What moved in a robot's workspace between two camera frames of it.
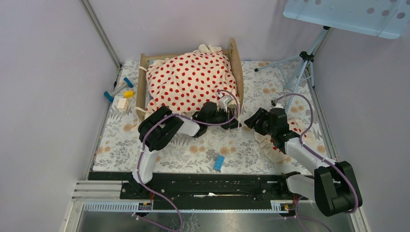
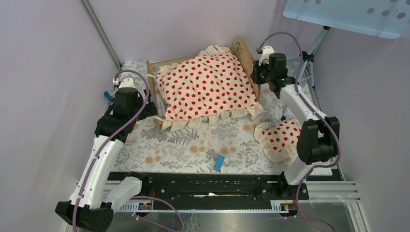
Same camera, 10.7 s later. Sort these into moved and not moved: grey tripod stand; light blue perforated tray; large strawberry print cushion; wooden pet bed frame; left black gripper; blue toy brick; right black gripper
Moved: right black gripper; large strawberry print cushion; wooden pet bed frame; left black gripper
Not moved: grey tripod stand; blue toy brick; light blue perforated tray
